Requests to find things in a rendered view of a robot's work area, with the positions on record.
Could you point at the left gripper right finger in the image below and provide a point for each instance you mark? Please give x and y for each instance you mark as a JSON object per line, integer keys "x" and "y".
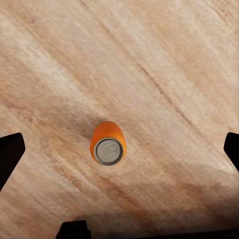
{"x": 231, "y": 148}

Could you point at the can of soda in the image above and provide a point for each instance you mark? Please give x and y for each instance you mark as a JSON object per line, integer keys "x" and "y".
{"x": 108, "y": 145}

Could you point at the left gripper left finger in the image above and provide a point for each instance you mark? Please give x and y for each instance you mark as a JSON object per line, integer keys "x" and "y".
{"x": 12, "y": 148}

